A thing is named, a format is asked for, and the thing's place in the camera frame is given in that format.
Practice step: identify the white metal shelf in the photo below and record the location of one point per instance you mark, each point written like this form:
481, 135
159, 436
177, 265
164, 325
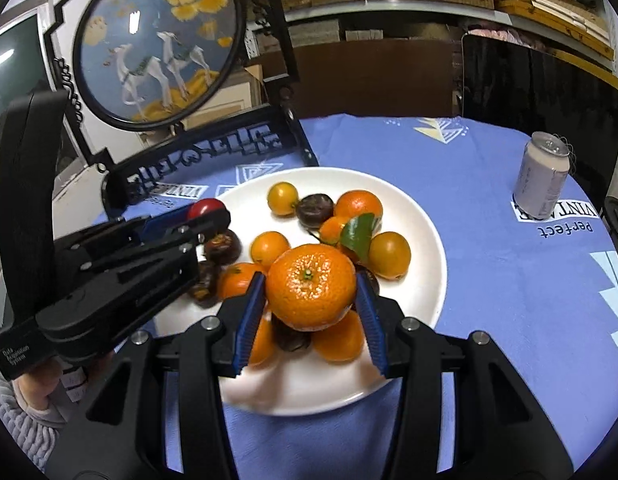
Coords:
564, 35

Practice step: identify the pale drink can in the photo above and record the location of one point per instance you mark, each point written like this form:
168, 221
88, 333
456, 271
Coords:
541, 180

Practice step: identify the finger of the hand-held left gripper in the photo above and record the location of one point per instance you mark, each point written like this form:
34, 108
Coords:
169, 255
159, 222

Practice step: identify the red cherry tomato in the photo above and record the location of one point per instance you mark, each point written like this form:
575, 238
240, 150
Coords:
206, 206

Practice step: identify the black chair back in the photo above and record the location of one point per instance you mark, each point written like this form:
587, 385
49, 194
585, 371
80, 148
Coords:
539, 85

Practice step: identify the person's left forearm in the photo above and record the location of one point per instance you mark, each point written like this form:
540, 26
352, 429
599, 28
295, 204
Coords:
19, 425

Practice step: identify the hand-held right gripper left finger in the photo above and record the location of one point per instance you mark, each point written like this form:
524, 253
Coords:
251, 320

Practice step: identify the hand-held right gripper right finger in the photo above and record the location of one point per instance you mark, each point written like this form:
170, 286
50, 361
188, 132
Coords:
371, 320

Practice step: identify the white oval plate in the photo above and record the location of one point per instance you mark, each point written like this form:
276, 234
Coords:
309, 390

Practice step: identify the dark brown water chestnut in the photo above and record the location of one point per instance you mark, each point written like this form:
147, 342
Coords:
221, 246
315, 210
289, 340
206, 285

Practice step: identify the orange with green leaf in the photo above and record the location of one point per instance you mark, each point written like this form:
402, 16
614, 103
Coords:
331, 230

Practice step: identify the blue printed tablecloth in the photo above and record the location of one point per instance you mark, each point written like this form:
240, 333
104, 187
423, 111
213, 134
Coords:
514, 285

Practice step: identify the wooden picture frame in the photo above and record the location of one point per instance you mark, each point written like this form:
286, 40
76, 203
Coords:
239, 95

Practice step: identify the bumpy mandarin orange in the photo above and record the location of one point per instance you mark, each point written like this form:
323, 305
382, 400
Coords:
309, 285

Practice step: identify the black round painted table screen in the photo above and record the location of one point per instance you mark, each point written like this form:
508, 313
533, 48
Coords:
154, 50

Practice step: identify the small yellow citrus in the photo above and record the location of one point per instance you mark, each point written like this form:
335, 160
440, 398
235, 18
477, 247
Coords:
282, 198

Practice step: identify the yellow-orange citrus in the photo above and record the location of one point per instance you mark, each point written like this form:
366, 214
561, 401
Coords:
389, 255

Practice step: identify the white framed dark board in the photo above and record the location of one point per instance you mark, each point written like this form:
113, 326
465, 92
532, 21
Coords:
14, 85

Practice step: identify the person's left hand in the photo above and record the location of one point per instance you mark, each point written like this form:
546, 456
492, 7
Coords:
44, 385

